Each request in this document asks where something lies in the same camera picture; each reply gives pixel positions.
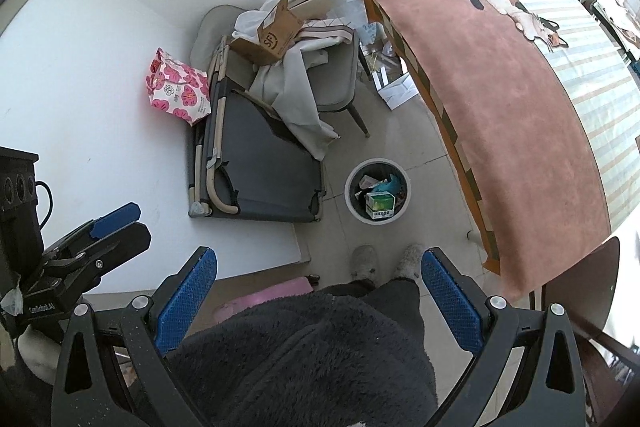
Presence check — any brown cardboard box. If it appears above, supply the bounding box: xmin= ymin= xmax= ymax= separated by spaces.
xmin=231 ymin=0 xmax=306 ymax=66

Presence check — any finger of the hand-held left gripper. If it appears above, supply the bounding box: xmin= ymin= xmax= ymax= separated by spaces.
xmin=54 ymin=222 xmax=153 ymax=283
xmin=42 ymin=202 xmax=142 ymax=259

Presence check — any person's right leg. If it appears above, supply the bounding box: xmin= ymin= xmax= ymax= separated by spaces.
xmin=372 ymin=278 xmax=427 ymax=358

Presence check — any dark fleece jacket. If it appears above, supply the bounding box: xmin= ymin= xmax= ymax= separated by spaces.
xmin=165 ymin=279 xmax=439 ymax=427

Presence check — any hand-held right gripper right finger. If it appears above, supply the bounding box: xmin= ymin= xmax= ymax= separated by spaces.
xmin=417 ymin=247 xmax=588 ymax=427

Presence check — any pink floral bag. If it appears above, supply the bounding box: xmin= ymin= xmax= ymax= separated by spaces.
xmin=146 ymin=48 xmax=212 ymax=128

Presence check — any clear plastic bag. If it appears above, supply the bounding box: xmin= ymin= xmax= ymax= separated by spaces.
xmin=357 ymin=22 xmax=387 ymax=54

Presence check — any pink table mat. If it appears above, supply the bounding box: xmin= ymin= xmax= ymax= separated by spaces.
xmin=360 ymin=0 xmax=614 ymax=301

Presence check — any beige cloth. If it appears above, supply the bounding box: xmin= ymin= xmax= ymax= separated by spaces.
xmin=235 ymin=9 xmax=354 ymax=162

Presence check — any white round trash bin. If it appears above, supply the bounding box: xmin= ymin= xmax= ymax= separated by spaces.
xmin=344 ymin=159 xmax=412 ymax=226

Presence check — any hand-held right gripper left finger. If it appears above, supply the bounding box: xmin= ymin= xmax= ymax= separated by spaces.
xmin=50 ymin=246 xmax=219 ymax=427

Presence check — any black bin liner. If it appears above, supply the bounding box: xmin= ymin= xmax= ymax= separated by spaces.
xmin=350 ymin=164 xmax=406 ymax=221

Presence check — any grey folding bed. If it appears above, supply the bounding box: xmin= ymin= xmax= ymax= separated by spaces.
xmin=187 ymin=34 xmax=327 ymax=224

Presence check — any striped table cover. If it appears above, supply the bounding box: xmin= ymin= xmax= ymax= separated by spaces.
xmin=445 ymin=0 xmax=640 ymax=239

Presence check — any grey upholstered chair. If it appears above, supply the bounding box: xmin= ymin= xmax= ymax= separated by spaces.
xmin=192 ymin=4 xmax=371 ymax=138

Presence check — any black cable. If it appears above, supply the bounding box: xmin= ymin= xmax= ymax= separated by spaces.
xmin=34 ymin=180 xmax=54 ymax=229

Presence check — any green carton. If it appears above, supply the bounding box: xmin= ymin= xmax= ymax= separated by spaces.
xmin=365 ymin=192 xmax=397 ymax=219

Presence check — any pink stool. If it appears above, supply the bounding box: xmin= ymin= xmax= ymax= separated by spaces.
xmin=212 ymin=276 xmax=314 ymax=323

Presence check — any white paper sheet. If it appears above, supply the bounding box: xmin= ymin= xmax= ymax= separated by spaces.
xmin=377 ymin=74 xmax=420 ymax=110

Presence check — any teal plastic wrapper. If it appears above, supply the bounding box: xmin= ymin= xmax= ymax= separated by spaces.
xmin=372 ymin=174 xmax=404 ymax=196

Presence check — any grey fluffy slipper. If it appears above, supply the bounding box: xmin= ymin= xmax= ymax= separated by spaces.
xmin=394 ymin=243 xmax=426 ymax=281
xmin=350 ymin=245 xmax=379 ymax=283

